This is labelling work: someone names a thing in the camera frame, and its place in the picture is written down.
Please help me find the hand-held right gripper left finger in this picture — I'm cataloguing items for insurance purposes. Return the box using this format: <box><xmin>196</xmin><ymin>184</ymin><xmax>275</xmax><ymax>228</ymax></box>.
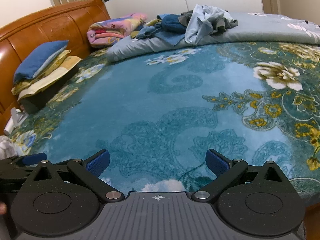
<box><xmin>27</xmin><ymin>149</ymin><xmax>125</xmax><ymax>202</ymax></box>

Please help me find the olive garment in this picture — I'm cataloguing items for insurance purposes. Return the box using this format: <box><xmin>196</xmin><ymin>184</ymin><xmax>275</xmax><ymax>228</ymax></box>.
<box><xmin>147</xmin><ymin>14</ymin><xmax>163</xmax><ymax>27</ymax></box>

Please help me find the light blue shirt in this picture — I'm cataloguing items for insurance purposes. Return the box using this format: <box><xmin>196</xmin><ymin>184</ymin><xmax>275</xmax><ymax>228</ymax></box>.
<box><xmin>184</xmin><ymin>4</ymin><xmax>234</xmax><ymax>44</ymax></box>

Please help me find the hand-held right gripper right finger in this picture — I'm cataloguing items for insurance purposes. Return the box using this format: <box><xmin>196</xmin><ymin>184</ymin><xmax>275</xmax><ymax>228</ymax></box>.
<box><xmin>191</xmin><ymin>149</ymin><xmax>291</xmax><ymax>202</ymax></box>

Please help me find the white plastic object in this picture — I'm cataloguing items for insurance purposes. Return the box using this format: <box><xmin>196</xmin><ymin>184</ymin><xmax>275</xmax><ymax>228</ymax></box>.
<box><xmin>3</xmin><ymin>107</ymin><xmax>28</xmax><ymax>136</ymax></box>

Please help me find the teal floral blanket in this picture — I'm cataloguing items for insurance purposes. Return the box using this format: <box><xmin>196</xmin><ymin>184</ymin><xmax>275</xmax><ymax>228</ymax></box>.
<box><xmin>5</xmin><ymin>41</ymin><xmax>320</xmax><ymax>205</ymax></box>

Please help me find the wooden headboard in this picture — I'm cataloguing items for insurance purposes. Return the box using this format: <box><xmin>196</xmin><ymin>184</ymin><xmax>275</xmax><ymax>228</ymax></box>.
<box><xmin>0</xmin><ymin>0</ymin><xmax>112</xmax><ymax>136</ymax></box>

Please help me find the grey garment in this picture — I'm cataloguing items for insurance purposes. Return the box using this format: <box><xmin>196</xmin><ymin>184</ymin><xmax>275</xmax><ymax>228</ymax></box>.
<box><xmin>178</xmin><ymin>10</ymin><xmax>238</xmax><ymax>34</ymax></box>

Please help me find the grey-blue floral quilt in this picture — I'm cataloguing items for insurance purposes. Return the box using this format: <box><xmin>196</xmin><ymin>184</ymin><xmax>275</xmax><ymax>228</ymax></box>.
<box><xmin>106</xmin><ymin>12</ymin><xmax>320</xmax><ymax>63</ymax></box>

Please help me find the pink floral folded blanket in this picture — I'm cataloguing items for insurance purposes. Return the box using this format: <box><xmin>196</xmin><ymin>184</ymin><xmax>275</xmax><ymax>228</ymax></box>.
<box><xmin>87</xmin><ymin>12</ymin><xmax>148</xmax><ymax>47</ymax></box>

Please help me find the pale yellow pillow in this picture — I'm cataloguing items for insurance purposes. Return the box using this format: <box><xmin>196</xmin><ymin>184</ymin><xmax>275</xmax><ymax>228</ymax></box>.
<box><xmin>17</xmin><ymin>56</ymin><xmax>83</xmax><ymax>99</ymax></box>

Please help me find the white cloth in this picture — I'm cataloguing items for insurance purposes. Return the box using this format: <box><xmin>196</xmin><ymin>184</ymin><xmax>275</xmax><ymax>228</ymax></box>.
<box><xmin>0</xmin><ymin>135</ymin><xmax>17</xmax><ymax>158</ymax></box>

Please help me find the yellow floral pillow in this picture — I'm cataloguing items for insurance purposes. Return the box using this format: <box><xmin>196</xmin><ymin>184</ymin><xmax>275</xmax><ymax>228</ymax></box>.
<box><xmin>11</xmin><ymin>50</ymin><xmax>72</xmax><ymax>95</ymax></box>

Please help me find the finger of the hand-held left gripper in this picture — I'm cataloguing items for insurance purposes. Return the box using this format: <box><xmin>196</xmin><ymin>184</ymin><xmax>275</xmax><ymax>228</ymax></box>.
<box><xmin>22</xmin><ymin>152</ymin><xmax>48</xmax><ymax>166</ymax></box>

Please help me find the blue pillow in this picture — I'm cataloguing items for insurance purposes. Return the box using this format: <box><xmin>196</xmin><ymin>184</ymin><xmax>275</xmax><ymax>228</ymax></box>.
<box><xmin>13</xmin><ymin>40</ymin><xmax>70</xmax><ymax>84</ymax></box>

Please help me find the blue towel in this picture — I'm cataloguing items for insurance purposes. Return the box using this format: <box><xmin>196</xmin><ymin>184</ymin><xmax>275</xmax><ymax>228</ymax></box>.
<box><xmin>136</xmin><ymin>26</ymin><xmax>186</xmax><ymax>46</ymax></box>

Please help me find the dark blue garment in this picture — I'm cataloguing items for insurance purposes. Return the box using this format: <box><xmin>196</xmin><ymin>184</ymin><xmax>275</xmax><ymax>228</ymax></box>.
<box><xmin>161</xmin><ymin>14</ymin><xmax>187</xmax><ymax>33</ymax></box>

